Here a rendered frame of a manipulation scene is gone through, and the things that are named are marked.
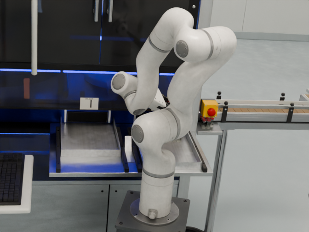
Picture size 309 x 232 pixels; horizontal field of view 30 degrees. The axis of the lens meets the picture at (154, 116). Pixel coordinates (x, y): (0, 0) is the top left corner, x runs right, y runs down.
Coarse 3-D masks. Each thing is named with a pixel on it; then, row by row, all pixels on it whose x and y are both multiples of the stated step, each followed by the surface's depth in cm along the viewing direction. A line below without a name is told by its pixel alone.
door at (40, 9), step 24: (0, 0) 245; (24, 0) 246; (48, 0) 248; (72, 0) 250; (0, 24) 249; (24, 24) 251; (48, 24) 252; (72, 24) 254; (96, 24) 256; (0, 48) 254; (24, 48) 255; (48, 48) 257; (72, 48) 259; (96, 48) 260
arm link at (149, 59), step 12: (144, 48) 198; (156, 48) 194; (144, 60) 200; (156, 60) 198; (144, 72) 202; (156, 72) 204; (144, 84) 203; (156, 84) 205; (132, 96) 210; (144, 96) 204; (132, 108) 209; (144, 108) 210
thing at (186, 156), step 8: (184, 136) 278; (136, 144) 264; (168, 144) 269; (176, 144) 270; (184, 144) 271; (192, 144) 265; (176, 152) 262; (184, 152) 263; (192, 152) 264; (176, 160) 256; (184, 160) 256; (192, 160) 257; (200, 160) 251; (176, 168) 248; (184, 168) 249; (192, 168) 250; (200, 168) 250
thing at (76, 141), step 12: (60, 120) 279; (72, 132) 272; (84, 132) 273; (96, 132) 274; (108, 132) 275; (72, 144) 261; (84, 144) 262; (96, 144) 263; (108, 144) 264; (72, 156) 251; (84, 156) 252; (96, 156) 253; (108, 156) 254
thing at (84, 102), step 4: (80, 100) 268; (84, 100) 269; (88, 100) 269; (92, 100) 269; (96, 100) 270; (80, 104) 269; (84, 104) 270; (88, 104) 270; (92, 104) 270; (96, 104) 271; (80, 108) 270; (84, 108) 270; (88, 108) 271; (92, 108) 271; (96, 108) 271
